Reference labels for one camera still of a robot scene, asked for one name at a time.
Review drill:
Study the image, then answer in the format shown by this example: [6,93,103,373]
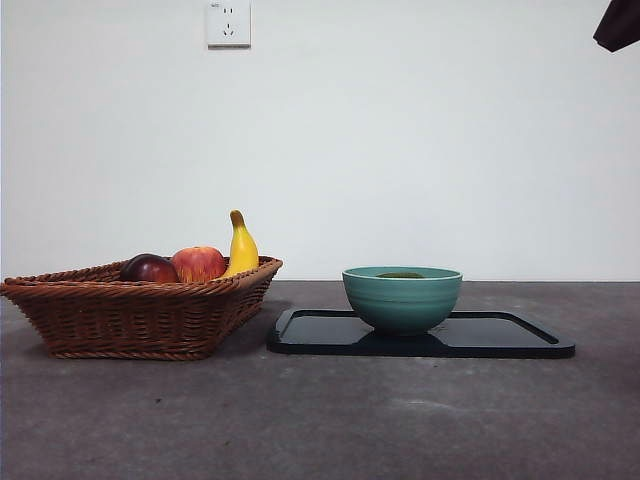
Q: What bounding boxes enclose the teal ceramic bowl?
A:
[341,265,464,338]

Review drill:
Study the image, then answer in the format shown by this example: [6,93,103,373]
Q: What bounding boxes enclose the yellow banana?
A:
[221,209,260,279]

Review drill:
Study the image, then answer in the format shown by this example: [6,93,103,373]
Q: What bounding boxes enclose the black rectangular tray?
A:
[265,307,576,359]

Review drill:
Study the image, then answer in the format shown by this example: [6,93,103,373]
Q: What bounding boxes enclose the red apple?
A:
[171,245,227,284]

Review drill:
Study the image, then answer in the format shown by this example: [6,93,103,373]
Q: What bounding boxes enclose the dark purple plum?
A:
[118,253,180,284]

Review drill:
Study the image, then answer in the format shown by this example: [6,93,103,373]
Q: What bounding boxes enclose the brown wicker basket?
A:
[0,255,284,361]

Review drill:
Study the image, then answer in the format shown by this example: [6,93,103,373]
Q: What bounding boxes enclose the white wall socket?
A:
[207,0,252,50]

